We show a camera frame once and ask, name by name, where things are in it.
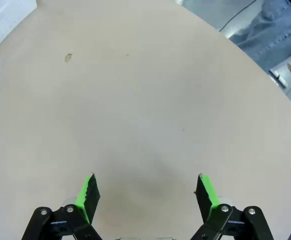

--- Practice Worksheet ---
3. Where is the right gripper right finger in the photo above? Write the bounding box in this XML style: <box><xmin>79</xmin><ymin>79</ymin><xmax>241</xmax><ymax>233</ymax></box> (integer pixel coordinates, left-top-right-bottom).
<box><xmin>189</xmin><ymin>172</ymin><xmax>274</xmax><ymax>240</ymax></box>

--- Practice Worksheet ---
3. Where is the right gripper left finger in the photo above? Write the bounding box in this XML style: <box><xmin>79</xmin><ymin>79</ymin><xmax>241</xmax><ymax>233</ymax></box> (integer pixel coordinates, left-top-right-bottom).
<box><xmin>21</xmin><ymin>171</ymin><xmax>104</xmax><ymax>240</ymax></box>

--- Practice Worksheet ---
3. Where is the white perforated plastic basket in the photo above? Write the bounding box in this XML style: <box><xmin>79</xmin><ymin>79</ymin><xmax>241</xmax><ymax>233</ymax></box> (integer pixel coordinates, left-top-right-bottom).
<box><xmin>0</xmin><ymin>0</ymin><xmax>38</xmax><ymax>62</ymax></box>

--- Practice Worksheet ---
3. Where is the person in black top, jeans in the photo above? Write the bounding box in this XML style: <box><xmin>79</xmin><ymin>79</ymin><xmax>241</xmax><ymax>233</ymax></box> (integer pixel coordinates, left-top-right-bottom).
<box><xmin>228</xmin><ymin>0</ymin><xmax>291</xmax><ymax>73</ymax></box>

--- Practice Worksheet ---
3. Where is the white metal floor bracket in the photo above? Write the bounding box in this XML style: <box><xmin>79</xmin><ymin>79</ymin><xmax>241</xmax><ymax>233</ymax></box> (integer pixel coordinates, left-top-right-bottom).
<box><xmin>268</xmin><ymin>67</ymin><xmax>289</xmax><ymax>89</ymax></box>

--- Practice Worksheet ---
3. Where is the thin black floor cable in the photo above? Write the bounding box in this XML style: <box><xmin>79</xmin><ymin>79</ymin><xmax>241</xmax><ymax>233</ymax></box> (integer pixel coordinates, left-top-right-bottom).
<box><xmin>218</xmin><ymin>0</ymin><xmax>258</xmax><ymax>33</ymax></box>

